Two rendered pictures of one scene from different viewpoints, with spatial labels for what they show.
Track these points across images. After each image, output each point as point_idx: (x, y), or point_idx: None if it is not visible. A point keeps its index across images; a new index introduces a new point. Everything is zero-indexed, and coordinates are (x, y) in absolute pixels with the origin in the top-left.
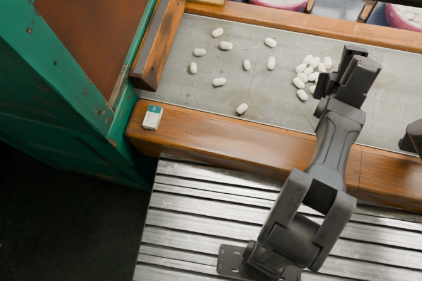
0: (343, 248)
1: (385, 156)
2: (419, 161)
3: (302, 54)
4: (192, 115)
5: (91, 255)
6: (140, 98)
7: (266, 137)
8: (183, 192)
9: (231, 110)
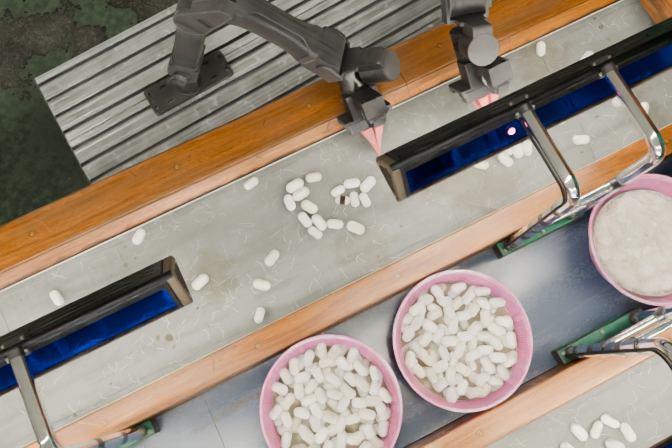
0: (354, 25)
1: (383, 95)
2: None
3: (537, 155)
4: (577, 4)
5: None
6: None
7: (495, 33)
8: None
9: (548, 43)
